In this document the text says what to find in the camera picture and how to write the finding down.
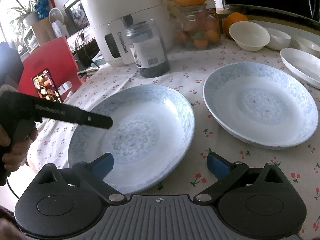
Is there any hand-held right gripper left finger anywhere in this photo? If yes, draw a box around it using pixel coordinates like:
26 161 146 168
32 152 128 205

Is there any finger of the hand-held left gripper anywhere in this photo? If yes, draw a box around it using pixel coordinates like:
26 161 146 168
36 97 114 130

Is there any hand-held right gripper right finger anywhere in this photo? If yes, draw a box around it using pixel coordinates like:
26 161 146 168
194 152 288 205

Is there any blue patterned plate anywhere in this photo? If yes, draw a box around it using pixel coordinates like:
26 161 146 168
202 62 319 150
67 84 196 195

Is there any large white bowl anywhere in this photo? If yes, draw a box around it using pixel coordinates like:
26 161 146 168
228 21 271 53

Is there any person's left hand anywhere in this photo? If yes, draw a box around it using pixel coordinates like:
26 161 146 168
0 124 39 173

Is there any smartphone with lit screen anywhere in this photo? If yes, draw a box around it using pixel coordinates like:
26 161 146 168
31 68 63 103

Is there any red plastic chair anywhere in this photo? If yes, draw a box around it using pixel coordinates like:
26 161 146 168
17 36 83 98

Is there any cherry print tablecloth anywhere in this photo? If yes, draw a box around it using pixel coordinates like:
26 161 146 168
25 29 320 240

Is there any white desk fan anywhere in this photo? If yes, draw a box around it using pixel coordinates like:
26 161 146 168
48 7 70 40

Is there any clear plastic jar dark lid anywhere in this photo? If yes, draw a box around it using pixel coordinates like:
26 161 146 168
124 19 171 78

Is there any potted green plant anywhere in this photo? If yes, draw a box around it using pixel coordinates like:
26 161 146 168
7 0 43 28

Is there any small television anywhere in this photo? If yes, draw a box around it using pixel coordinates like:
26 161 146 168
63 0 91 31

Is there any blue plush toy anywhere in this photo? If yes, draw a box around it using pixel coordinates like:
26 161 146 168
34 0 52 20

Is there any white air fryer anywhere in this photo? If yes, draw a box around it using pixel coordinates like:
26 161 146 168
79 0 176 67

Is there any white oval plate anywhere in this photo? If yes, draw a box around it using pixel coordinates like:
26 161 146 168
279 48 320 89

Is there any glass jar of fruit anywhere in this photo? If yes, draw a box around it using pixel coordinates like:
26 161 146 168
174 3 222 51

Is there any small white bowl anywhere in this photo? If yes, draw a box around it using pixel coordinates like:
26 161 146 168
264 27 292 51

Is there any white shallow dish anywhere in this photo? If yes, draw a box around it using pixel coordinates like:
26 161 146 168
292 36 320 58

